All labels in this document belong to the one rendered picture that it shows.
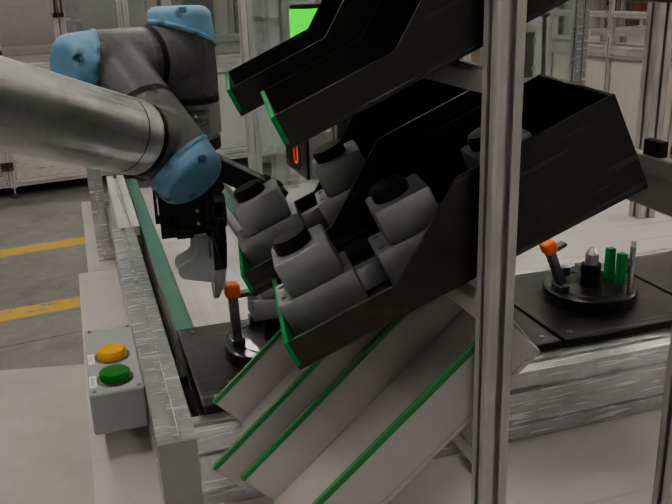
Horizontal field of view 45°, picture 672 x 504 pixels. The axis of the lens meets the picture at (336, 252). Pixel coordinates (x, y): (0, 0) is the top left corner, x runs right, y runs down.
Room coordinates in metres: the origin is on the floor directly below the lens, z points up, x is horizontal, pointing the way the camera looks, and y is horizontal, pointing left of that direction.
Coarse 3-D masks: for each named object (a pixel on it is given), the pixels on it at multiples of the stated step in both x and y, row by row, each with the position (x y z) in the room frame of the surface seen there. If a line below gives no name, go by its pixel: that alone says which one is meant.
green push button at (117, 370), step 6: (108, 366) 0.96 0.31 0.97; (114, 366) 0.96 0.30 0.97; (120, 366) 0.96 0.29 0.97; (126, 366) 0.96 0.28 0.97; (102, 372) 0.94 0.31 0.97; (108, 372) 0.94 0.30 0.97; (114, 372) 0.94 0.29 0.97; (120, 372) 0.94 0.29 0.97; (126, 372) 0.94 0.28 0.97; (102, 378) 0.93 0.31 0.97; (108, 378) 0.93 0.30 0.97; (114, 378) 0.93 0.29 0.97; (120, 378) 0.93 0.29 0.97; (126, 378) 0.94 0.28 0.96
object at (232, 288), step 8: (224, 288) 0.98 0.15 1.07; (232, 288) 0.97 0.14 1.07; (232, 296) 0.97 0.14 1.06; (240, 296) 0.98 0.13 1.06; (232, 304) 0.98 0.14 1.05; (232, 312) 0.98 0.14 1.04; (232, 320) 0.98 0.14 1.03; (240, 320) 0.98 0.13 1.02; (232, 328) 0.98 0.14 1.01; (240, 328) 0.98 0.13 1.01; (240, 336) 0.98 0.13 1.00
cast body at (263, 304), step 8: (272, 288) 0.98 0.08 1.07; (248, 296) 1.00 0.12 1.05; (256, 296) 0.99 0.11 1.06; (264, 296) 0.97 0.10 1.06; (272, 296) 0.98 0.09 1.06; (248, 304) 1.00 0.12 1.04; (256, 304) 0.97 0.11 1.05; (264, 304) 0.97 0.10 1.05; (272, 304) 0.98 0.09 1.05; (256, 312) 0.97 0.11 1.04; (264, 312) 0.97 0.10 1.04; (272, 312) 0.98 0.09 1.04; (256, 320) 0.97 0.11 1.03
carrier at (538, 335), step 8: (520, 312) 1.10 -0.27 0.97; (520, 320) 1.07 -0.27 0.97; (528, 320) 1.07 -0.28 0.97; (528, 328) 1.04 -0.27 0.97; (536, 328) 1.04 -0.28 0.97; (528, 336) 1.01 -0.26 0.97; (536, 336) 1.01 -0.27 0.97; (544, 336) 1.01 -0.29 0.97; (552, 336) 1.01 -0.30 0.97; (536, 344) 0.99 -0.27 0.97; (544, 344) 0.99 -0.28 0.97; (552, 344) 0.99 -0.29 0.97; (560, 344) 1.00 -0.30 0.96
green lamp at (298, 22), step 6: (294, 12) 1.20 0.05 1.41; (300, 12) 1.19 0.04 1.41; (306, 12) 1.19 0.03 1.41; (312, 12) 1.19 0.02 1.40; (294, 18) 1.20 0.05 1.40; (300, 18) 1.19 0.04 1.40; (306, 18) 1.19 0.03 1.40; (312, 18) 1.19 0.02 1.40; (294, 24) 1.20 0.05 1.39; (300, 24) 1.19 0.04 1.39; (306, 24) 1.19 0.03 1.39; (294, 30) 1.20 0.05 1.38; (300, 30) 1.19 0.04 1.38
